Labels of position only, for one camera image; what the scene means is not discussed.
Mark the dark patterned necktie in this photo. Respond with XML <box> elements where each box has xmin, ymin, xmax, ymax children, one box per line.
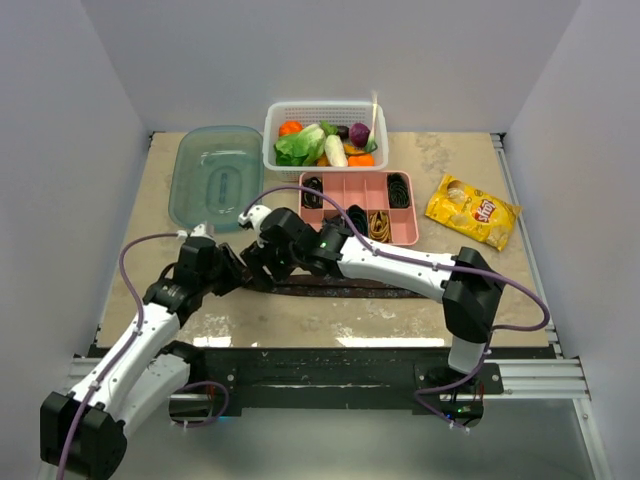
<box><xmin>244</xmin><ymin>274</ymin><xmax>423</xmax><ymax>299</ymax></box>

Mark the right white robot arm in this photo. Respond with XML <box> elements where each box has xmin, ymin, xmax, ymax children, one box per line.
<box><xmin>238</xmin><ymin>205</ymin><xmax>505</xmax><ymax>393</ymax></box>

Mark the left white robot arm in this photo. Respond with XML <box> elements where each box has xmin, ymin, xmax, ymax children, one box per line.
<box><xmin>40</xmin><ymin>233</ymin><xmax>245</xmax><ymax>479</ymax></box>

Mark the rolled black tie left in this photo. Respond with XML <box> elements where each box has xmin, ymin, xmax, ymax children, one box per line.
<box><xmin>301</xmin><ymin>176</ymin><xmax>323</xmax><ymax>209</ymax></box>

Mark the rolled black tie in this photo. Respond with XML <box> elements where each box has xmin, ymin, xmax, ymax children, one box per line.
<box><xmin>301</xmin><ymin>176</ymin><xmax>323</xmax><ymax>209</ymax></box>
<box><xmin>387</xmin><ymin>173</ymin><xmax>411</xmax><ymax>209</ymax></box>

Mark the rolled dark blue tie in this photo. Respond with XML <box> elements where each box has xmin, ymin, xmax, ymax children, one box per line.
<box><xmin>347</xmin><ymin>205</ymin><xmax>369</xmax><ymax>238</ymax></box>

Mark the rolled yellow tie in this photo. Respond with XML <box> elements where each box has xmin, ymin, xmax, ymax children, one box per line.
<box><xmin>368</xmin><ymin>211</ymin><xmax>392</xmax><ymax>243</ymax></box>

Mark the green lettuce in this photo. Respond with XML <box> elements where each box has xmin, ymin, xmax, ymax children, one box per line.
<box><xmin>274</xmin><ymin>124</ymin><xmax>326</xmax><ymax>167</ymax></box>

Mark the teal transparent container lid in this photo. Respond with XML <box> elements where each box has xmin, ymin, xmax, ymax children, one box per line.
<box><xmin>168</xmin><ymin>125</ymin><xmax>264</xmax><ymax>233</ymax></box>

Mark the pink divided organizer tray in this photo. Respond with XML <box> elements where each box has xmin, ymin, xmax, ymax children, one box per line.
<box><xmin>298</xmin><ymin>171</ymin><xmax>419</xmax><ymax>246</ymax></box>

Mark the white daikon radish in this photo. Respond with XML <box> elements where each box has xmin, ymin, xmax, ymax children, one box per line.
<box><xmin>324</xmin><ymin>135</ymin><xmax>348</xmax><ymax>168</ymax></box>

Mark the orange pumpkin toy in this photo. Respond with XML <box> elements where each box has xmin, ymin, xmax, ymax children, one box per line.
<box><xmin>278</xmin><ymin>121</ymin><xmax>304</xmax><ymax>137</ymax></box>

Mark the dark eggplant toy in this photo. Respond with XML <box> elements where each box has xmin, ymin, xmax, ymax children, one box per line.
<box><xmin>336</xmin><ymin>125</ymin><xmax>349</xmax><ymax>140</ymax></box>

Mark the rolled black tie right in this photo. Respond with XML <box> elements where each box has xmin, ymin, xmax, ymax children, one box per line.
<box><xmin>387</xmin><ymin>173</ymin><xmax>411</xmax><ymax>209</ymax></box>

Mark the green onion stalk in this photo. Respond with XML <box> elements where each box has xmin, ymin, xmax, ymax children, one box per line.
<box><xmin>364</xmin><ymin>91</ymin><xmax>378</xmax><ymax>153</ymax></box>

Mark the white plastic basket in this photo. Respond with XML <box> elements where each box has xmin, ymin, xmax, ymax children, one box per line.
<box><xmin>262</xmin><ymin>100</ymin><xmax>389</xmax><ymax>182</ymax></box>

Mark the purple onion toy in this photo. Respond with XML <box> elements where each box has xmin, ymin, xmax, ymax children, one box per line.
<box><xmin>348</xmin><ymin>122</ymin><xmax>370</xmax><ymax>148</ymax></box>

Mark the yellow chips bag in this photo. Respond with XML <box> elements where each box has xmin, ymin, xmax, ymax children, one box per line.
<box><xmin>425</xmin><ymin>174</ymin><xmax>522</xmax><ymax>251</ymax></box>

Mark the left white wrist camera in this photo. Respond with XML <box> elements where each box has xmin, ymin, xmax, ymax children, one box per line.
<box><xmin>176</xmin><ymin>222</ymin><xmax>214</xmax><ymax>240</ymax></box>

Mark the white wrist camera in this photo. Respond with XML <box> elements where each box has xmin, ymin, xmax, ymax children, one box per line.
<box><xmin>238</xmin><ymin>205</ymin><xmax>272</xmax><ymax>232</ymax></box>
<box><xmin>176</xmin><ymin>222</ymin><xmax>214</xmax><ymax>240</ymax></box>

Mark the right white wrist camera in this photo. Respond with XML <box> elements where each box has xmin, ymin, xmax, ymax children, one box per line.
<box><xmin>238</xmin><ymin>205</ymin><xmax>272</xmax><ymax>232</ymax></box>

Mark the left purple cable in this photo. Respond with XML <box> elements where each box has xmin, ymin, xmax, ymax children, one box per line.
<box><xmin>54</xmin><ymin>230</ymin><xmax>189</xmax><ymax>480</ymax></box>

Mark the purple cable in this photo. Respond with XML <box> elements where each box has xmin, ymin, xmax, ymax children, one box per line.
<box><xmin>245</xmin><ymin>185</ymin><xmax>551</xmax><ymax>396</ymax></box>
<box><xmin>54</xmin><ymin>230</ymin><xmax>189</xmax><ymax>480</ymax></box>

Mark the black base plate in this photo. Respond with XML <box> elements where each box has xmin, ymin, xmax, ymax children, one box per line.
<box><xmin>149</xmin><ymin>347</ymin><xmax>504</xmax><ymax>419</ymax></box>

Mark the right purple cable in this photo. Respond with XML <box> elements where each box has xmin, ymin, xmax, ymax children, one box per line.
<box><xmin>245</xmin><ymin>185</ymin><xmax>551</xmax><ymax>396</ymax></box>

